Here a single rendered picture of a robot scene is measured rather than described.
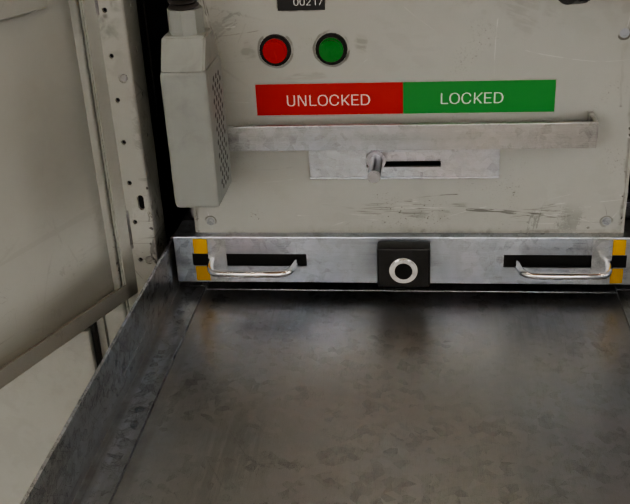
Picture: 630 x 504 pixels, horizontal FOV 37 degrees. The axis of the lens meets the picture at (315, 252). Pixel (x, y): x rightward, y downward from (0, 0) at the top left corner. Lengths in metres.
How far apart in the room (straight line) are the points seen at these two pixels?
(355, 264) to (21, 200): 0.38
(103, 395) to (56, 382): 0.36
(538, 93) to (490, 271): 0.21
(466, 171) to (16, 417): 0.67
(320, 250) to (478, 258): 0.18
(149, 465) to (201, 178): 0.29
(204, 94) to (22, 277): 0.30
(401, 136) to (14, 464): 0.71
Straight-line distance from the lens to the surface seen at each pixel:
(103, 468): 0.89
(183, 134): 0.96
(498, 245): 1.09
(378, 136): 1.01
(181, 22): 0.95
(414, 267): 1.07
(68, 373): 1.26
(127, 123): 1.10
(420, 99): 1.03
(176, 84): 0.94
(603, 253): 1.10
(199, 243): 1.11
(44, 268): 1.10
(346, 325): 1.06
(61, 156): 1.09
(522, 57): 1.03
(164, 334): 1.07
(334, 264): 1.10
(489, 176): 1.06
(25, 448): 1.36
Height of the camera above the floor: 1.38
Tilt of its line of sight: 26 degrees down
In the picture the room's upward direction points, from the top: 3 degrees counter-clockwise
